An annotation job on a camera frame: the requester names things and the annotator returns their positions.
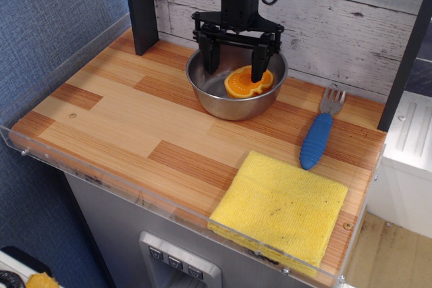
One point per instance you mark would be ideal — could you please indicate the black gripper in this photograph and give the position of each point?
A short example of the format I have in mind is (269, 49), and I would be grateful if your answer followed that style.
(238, 23)

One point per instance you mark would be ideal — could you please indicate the orange toy fruit half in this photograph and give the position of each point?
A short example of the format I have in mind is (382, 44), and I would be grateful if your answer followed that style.
(239, 84)

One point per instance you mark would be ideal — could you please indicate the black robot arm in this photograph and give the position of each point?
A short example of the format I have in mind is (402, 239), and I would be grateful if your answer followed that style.
(237, 24)

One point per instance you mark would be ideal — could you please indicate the stainless steel bowl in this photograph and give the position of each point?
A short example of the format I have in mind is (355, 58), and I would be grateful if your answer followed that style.
(210, 91)

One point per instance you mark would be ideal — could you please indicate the yellow sponge cloth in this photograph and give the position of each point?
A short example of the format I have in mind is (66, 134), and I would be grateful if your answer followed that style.
(282, 211)

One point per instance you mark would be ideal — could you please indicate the clear acrylic edge guard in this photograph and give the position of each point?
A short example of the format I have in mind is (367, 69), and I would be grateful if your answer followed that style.
(75, 93)

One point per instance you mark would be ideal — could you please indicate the silver toy fridge cabinet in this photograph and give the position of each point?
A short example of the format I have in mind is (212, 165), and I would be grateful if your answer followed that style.
(116, 224)

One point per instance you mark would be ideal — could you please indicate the white toy sink unit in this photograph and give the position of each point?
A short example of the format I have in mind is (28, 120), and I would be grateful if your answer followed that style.
(401, 191)

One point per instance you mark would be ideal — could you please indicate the silver dispenser button panel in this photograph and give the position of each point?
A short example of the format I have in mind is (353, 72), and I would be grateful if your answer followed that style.
(171, 266)

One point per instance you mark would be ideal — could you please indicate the yellow black object bottom left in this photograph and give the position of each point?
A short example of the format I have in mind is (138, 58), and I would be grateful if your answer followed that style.
(22, 264)

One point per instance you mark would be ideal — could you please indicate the black left vertical post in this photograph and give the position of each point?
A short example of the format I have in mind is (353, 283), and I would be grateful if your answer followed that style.
(144, 24)

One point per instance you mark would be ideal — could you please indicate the black vertical post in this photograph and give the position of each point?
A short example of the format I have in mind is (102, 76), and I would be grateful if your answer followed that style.
(410, 54)
(144, 24)

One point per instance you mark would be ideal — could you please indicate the blue handled metal fork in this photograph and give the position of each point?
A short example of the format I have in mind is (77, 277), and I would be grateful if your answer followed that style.
(315, 142)

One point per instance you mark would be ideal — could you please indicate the black right vertical post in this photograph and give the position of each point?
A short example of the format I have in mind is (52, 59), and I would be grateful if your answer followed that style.
(410, 54)

